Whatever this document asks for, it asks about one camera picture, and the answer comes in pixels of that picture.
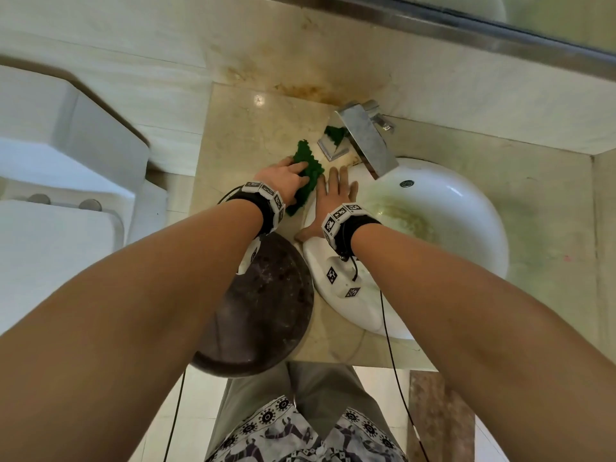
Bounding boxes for black wristband with marker tags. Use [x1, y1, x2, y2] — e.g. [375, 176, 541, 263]
[321, 202, 382, 259]
[217, 181, 286, 236]

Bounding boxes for person's right forearm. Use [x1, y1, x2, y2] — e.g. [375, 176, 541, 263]
[350, 224, 616, 462]

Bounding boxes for black cable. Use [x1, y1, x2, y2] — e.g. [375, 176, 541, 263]
[163, 370, 187, 462]
[380, 291, 429, 462]

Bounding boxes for grey trousers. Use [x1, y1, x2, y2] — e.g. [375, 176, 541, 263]
[207, 361, 400, 448]

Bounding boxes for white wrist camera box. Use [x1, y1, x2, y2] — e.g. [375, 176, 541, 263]
[235, 235, 263, 276]
[312, 252, 369, 302]

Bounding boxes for metal framed wall mirror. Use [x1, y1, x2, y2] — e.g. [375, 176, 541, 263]
[255, 0, 616, 82]

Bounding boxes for white round sink basin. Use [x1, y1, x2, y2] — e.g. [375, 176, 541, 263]
[303, 157, 510, 341]

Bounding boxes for green cloth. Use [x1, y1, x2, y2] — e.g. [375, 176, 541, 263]
[284, 139, 326, 217]

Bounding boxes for white toilet lid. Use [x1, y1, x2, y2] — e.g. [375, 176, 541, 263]
[0, 199, 126, 332]

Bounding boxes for patterned white shirt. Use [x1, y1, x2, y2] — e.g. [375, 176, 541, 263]
[204, 395, 410, 462]

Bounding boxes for person's left forearm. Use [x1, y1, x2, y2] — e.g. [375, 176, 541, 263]
[0, 199, 263, 462]

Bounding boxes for white toilet tank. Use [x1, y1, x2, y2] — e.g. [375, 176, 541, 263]
[0, 64, 151, 203]

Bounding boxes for person's left hand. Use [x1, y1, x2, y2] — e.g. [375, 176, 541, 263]
[253, 157, 311, 207]

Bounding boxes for dark round metal tray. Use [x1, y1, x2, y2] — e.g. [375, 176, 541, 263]
[190, 232, 315, 379]

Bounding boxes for person's right hand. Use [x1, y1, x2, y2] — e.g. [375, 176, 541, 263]
[294, 166, 359, 244]

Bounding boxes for chrome square faucet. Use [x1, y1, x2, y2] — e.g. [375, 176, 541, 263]
[316, 99, 400, 181]

